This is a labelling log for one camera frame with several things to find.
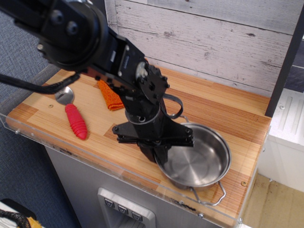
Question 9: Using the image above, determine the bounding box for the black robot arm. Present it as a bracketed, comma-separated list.
[0, 0, 194, 163]

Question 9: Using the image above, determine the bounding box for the red handled metal spoon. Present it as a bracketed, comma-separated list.
[55, 86, 88, 140]

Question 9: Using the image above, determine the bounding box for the silver dispenser button panel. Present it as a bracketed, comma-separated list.
[97, 188, 156, 228]

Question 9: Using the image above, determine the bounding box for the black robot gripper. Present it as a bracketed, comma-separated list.
[112, 110, 194, 165]

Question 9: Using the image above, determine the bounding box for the black braided hose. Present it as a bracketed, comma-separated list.
[0, 209, 31, 228]

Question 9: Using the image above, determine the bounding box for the clear acrylic table guard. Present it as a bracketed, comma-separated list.
[0, 64, 272, 226]

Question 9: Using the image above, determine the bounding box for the stainless steel pot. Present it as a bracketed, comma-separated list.
[154, 116, 231, 206]

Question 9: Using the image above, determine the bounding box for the black right corner post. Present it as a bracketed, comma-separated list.
[265, 6, 304, 117]

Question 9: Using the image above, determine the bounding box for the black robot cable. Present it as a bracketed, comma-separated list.
[0, 73, 81, 95]

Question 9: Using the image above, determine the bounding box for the white toy appliance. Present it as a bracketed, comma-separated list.
[258, 89, 304, 192]

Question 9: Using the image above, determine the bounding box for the grey toy cabinet front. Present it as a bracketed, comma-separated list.
[46, 148, 216, 228]

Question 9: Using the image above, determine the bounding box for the orange folded cloth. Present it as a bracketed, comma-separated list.
[97, 80, 124, 111]

